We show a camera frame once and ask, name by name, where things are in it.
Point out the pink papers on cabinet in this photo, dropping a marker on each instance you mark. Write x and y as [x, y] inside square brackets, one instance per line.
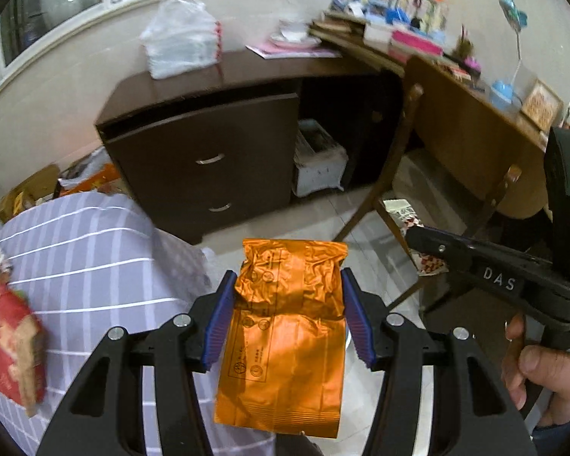
[269, 51]

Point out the white plastic bag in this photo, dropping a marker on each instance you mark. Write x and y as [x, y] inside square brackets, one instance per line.
[182, 36]

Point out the purple checked tablecloth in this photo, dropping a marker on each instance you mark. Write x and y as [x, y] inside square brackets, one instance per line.
[87, 262]

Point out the wooden desk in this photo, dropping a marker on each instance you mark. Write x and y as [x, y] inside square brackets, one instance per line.
[472, 139]

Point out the row of books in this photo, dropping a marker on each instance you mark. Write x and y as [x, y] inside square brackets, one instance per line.
[428, 16]

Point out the blue desk lamp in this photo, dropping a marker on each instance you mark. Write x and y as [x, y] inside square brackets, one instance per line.
[502, 90]

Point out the cardboard box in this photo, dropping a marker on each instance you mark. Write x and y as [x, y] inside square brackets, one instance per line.
[25, 194]

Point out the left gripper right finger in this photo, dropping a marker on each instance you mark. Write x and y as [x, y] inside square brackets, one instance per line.
[473, 413]

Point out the red snack bag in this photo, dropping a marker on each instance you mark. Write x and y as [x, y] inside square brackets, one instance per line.
[22, 342]

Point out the framed picture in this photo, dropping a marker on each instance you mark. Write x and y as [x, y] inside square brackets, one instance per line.
[542, 106]

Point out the orange foil snack bag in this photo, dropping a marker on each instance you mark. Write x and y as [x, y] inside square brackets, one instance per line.
[284, 360]

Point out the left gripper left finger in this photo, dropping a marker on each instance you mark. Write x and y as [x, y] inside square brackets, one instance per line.
[102, 412]

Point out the dark wooden cabinet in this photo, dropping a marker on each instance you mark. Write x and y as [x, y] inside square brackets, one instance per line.
[213, 147]

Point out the person's right hand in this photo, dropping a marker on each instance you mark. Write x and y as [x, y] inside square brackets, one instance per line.
[539, 365]

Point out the white box under desk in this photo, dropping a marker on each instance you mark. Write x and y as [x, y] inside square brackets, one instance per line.
[319, 161]

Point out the wooden chair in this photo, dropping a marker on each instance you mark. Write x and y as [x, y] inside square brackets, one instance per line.
[406, 195]

